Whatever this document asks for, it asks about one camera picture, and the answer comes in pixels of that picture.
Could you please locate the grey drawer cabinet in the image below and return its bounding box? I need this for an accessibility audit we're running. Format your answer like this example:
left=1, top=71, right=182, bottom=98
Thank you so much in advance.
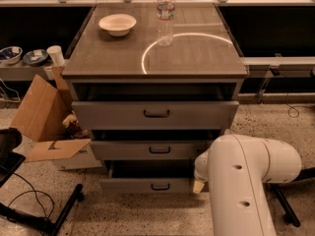
left=61, top=2, right=250, bottom=182

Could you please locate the black stand base left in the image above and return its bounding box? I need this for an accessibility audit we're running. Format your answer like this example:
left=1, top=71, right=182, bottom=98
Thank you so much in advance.
left=0, top=128, right=84, bottom=236

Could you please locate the grey drawer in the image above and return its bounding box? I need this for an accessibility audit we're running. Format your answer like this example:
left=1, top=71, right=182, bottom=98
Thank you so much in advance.
left=72, top=101, right=239, bottom=130
left=91, top=141, right=212, bottom=160
left=99, top=159, right=194, bottom=193

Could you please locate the white paper cup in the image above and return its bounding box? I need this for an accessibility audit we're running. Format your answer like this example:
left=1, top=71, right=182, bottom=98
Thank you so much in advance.
left=46, top=45, right=65, bottom=66

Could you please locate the black stand base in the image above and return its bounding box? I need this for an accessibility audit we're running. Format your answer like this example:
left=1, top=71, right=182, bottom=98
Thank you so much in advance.
left=269, top=166, right=315, bottom=228
left=0, top=128, right=84, bottom=236

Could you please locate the blue patterned bowl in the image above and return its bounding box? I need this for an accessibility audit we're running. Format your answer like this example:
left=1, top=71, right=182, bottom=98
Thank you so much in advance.
left=0, top=46, right=23, bottom=65
left=23, top=49, right=48, bottom=67

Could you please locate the open cardboard box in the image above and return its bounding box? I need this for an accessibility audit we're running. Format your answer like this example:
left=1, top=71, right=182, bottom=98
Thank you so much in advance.
left=11, top=75, right=101, bottom=170

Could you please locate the blue patterned bowl right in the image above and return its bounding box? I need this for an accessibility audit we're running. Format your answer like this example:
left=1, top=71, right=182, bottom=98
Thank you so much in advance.
left=23, top=49, right=48, bottom=67

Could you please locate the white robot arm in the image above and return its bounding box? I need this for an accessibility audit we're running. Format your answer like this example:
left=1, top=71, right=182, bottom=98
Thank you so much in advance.
left=193, top=134, right=301, bottom=236

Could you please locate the grey wall shelf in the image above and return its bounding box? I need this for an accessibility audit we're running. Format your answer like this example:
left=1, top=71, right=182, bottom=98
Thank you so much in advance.
left=0, top=60, right=55, bottom=82

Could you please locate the white bowl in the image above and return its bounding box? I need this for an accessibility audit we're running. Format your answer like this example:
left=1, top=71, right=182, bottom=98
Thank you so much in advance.
left=98, top=14, right=137, bottom=36

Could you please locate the black cable on floor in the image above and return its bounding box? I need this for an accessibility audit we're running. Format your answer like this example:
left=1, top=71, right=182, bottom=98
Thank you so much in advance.
left=0, top=170, right=56, bottom=219

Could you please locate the black stand base right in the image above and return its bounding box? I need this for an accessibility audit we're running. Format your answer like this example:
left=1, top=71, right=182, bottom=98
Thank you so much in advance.
left=269, top=166, right=315, bottom=228

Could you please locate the thin cable right floor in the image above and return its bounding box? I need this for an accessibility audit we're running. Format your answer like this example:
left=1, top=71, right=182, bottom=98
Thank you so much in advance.
left=284, top=76, right=315, bottom=119

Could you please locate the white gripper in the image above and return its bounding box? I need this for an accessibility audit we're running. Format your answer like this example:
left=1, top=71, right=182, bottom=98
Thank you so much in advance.
left=193, top=151, right=209, bottom=194

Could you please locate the grey top drawer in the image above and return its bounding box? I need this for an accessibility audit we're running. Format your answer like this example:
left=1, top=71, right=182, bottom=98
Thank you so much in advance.
left=72, top=101, right=239, bottom=130

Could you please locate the grey bottom drawer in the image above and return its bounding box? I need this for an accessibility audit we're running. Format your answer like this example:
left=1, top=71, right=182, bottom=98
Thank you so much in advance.
left=99, top=159, right=194, bottom=193

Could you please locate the grey middle drawer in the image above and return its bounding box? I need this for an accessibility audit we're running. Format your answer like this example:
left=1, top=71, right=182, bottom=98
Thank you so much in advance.
left=91, top=141, right=212, bottom=160

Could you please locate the blue patterned bowl left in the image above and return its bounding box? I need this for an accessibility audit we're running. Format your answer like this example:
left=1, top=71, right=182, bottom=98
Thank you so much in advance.
left=0, top=46, right=23, bottom=65

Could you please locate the clear plastic water bottle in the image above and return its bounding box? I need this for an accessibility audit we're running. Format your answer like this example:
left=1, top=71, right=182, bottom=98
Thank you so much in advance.
left=157, top=0, right=175, bottom=46

